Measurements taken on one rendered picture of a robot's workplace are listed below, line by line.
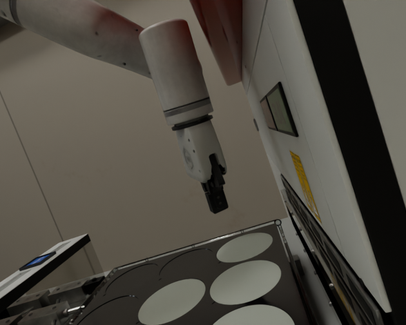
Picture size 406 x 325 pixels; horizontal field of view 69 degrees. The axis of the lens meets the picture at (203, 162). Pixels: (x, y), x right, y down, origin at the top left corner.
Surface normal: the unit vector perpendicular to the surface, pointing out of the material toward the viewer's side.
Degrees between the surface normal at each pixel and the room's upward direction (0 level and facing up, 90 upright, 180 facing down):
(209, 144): 93
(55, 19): 105
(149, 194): 90
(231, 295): 0
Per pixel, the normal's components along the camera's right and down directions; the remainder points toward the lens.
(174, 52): 0.25, 0.15
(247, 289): -0.34, -0.94
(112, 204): -0.18, 0.16
